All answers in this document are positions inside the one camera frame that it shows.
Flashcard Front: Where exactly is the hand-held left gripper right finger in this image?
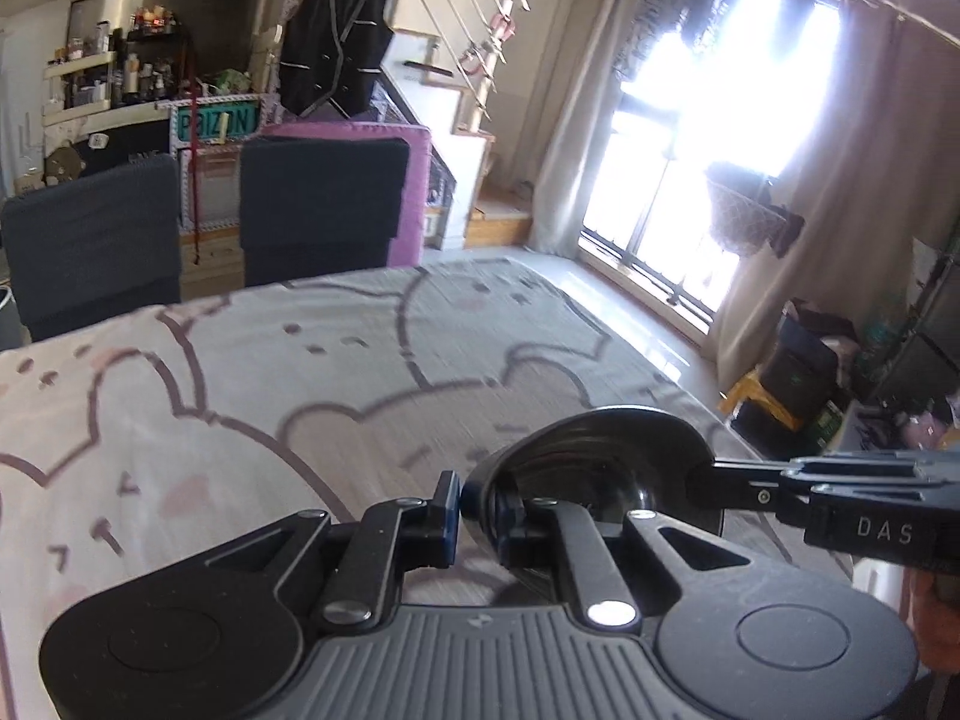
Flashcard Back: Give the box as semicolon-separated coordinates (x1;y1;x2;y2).
495;491;758;631

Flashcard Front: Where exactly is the person's right hand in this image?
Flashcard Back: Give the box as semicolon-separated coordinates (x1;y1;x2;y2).
904;568;960;677

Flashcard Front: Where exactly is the row of cosmetic bottles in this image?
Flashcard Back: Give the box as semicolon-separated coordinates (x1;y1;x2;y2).
120;6;190;102

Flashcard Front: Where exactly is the wooden staircase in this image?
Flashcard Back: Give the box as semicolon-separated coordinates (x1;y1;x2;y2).
390;26;535;250

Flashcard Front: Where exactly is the bear print tablecloth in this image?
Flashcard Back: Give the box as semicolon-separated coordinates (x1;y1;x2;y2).
0;253;856;720

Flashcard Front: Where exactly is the beige curtain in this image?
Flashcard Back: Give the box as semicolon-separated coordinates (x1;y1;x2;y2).
525;0;665;260
712;11;960;395

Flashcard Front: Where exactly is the red hanging strap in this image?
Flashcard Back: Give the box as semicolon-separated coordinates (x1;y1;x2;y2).
186;81;205;265

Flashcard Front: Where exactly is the dark grey chair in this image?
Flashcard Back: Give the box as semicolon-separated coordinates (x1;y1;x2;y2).
0;157;182;342
240;136;412;287

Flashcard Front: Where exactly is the teal sign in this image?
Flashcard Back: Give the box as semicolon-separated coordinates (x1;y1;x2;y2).
174;97;260;144

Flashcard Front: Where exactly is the balcony window railing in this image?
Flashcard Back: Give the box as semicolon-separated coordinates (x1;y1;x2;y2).
579;0;842;335

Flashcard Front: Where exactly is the patterned hanging garment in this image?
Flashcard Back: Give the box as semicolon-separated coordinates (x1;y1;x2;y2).
613;0;706;85

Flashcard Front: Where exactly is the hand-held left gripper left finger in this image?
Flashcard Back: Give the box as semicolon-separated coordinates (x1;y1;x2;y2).
202;469;462;632

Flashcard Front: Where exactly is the round steel bowl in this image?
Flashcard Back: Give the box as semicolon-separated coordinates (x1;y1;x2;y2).
460;406;717;593

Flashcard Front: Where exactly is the hanging mesh basket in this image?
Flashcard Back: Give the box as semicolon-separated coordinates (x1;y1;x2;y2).
705;161;805;257

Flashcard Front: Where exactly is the yellow stool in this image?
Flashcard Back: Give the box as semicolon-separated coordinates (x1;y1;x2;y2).
722;375;805;430

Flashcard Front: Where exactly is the steel wall panel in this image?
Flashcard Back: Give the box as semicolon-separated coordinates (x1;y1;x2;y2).
67;0;268;102

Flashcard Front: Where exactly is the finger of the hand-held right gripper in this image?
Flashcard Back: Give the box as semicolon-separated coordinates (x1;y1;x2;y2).
688;459;818;517

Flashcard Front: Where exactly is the white shelf rack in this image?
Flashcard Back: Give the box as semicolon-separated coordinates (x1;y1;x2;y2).
41;52;121;118

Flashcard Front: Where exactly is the black storage bag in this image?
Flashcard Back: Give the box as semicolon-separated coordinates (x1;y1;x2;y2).
759;304;850;422

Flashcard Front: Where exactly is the brown bear bag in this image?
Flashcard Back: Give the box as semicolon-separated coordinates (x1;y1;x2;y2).
43;139;85;185

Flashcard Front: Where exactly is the black vest with white trim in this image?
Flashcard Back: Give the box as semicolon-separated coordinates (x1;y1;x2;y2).
279;0;395;118

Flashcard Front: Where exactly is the metal stair railing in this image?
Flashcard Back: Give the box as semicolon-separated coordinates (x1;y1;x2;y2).
382;0;530;121

